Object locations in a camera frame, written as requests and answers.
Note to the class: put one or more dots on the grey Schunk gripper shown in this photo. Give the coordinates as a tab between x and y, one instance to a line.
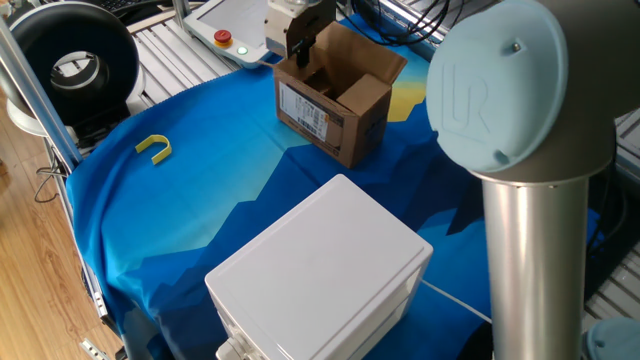
275	30

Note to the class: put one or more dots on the brown cardboard box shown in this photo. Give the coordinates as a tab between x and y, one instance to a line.
350	140

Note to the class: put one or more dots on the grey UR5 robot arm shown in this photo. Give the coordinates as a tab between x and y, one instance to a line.
500	85

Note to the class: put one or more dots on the white teach pendant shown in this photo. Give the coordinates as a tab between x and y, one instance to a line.
230	25

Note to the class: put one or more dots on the yellow U-shaped piece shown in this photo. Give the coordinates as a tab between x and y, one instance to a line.
150	138

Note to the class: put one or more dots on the blue mountain print cloth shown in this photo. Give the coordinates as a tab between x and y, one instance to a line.
200	200

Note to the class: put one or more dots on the white plastic drawer cabinet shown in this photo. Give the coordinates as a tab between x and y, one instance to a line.
320	270

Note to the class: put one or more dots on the black round fan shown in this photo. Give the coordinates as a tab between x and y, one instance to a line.
30	50

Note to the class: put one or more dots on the white zip tie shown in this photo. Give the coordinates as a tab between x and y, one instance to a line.
455	299

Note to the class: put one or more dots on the aluminium frame post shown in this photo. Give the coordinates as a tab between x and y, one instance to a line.
35	100

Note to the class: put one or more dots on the metal bracket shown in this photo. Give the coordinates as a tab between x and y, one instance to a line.
92	349

